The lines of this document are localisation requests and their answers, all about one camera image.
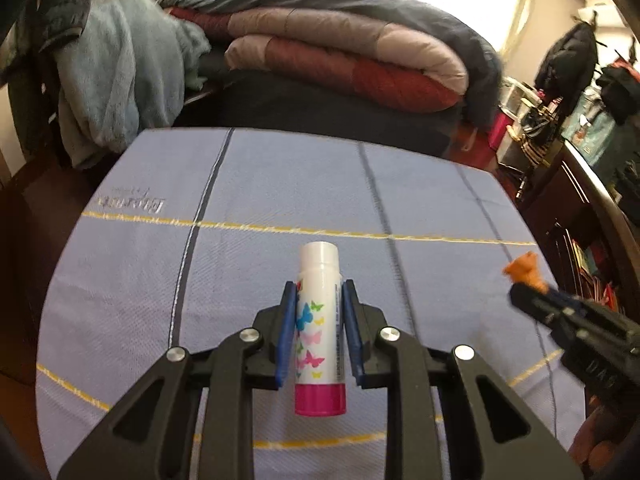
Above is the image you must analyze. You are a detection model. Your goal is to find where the white air conditioner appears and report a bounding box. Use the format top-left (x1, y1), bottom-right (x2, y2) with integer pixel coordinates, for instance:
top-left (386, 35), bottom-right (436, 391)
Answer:
top-left (578, 4), bottom-right (626, 28)

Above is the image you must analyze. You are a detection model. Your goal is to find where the red black hanging bag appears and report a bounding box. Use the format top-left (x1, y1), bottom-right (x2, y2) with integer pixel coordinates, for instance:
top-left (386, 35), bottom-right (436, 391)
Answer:
top-left (596, 38), bottom-right (639, 126)

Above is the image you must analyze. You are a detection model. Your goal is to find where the black hanging jacket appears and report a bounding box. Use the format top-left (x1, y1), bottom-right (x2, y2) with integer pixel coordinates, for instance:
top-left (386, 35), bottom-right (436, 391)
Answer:
top-left (534, 21), bottom-right (598, 118)

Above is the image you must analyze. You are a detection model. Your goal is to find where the dark blue blanket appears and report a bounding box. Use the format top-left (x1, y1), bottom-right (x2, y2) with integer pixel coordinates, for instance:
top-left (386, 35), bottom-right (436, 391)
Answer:
top-left (160, 0), bottom-right (502, 130)

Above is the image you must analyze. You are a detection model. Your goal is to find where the folded pink red quilt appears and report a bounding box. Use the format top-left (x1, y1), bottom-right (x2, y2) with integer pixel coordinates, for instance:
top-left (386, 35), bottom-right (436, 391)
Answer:
top-left (170, 6), bottom-right (470, 114)

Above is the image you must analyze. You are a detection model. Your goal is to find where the white pink glue stick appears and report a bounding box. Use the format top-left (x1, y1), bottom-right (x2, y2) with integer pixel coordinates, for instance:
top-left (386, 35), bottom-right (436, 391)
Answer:
top-left (294, 242), bottom-right (346, 417)

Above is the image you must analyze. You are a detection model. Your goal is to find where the dark bed base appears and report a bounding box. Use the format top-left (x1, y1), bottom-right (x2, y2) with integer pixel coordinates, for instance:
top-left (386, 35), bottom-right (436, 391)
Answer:
top-left (175, 51), bottom-right (461, 157)

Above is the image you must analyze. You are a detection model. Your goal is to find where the orange wrapper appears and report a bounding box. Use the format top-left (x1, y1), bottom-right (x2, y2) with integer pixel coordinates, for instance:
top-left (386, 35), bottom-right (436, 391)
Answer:
top-left (502, 252), bottom-right (549, 294)

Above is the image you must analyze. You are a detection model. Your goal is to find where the light blue fleece garment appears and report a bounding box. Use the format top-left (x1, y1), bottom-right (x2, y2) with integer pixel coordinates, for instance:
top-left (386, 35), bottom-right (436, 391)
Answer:
top-left (54, 0), bottom-right (210, 169)

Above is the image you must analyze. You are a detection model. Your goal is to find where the person's right hand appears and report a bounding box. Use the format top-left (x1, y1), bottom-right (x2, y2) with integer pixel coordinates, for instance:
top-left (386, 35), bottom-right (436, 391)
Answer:
top-left (568, 404), bottom-right (632, 478)

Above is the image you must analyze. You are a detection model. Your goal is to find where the blue striped table cloth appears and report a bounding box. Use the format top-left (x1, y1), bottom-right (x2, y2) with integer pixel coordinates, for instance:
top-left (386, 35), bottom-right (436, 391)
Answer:
top-left (36, 129), bottom-right (585, 474)

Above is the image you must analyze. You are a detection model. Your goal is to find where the dark wooden dresser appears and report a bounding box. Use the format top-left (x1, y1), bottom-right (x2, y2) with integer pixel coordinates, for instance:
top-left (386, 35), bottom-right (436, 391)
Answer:
top-left (518, 141), bottom-right (639, 322)

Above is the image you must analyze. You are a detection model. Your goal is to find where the teal patterned bag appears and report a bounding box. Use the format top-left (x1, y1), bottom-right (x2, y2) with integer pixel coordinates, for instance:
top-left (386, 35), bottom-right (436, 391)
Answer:
top-left (561, 87), bottom-right (617, 166)

